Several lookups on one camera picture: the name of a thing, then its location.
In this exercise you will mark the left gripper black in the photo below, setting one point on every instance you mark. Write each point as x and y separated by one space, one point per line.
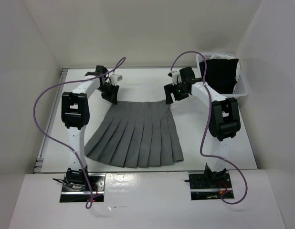
111 97

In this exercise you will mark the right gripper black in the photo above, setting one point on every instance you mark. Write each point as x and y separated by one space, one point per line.
169 88

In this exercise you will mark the grey pleated skirt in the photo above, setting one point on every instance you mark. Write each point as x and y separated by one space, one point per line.
136 134

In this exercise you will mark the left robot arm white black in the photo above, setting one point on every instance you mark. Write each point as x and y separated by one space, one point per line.
75 115

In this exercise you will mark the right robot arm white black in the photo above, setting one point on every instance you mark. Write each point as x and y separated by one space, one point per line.
223 120

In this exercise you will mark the black skirt in basket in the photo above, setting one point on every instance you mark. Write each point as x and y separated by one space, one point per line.
221 75

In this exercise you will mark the white plastic basket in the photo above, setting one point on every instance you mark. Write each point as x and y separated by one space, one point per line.
240 89

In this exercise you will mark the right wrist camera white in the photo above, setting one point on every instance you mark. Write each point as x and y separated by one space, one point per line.
176 78

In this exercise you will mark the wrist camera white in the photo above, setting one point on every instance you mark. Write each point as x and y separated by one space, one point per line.
115 78
176 78

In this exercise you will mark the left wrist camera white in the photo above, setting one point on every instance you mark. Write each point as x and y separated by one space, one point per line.
115 78

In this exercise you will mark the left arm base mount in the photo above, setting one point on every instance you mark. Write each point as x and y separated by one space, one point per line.
73 192

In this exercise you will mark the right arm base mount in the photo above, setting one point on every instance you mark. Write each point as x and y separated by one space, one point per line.
205 186

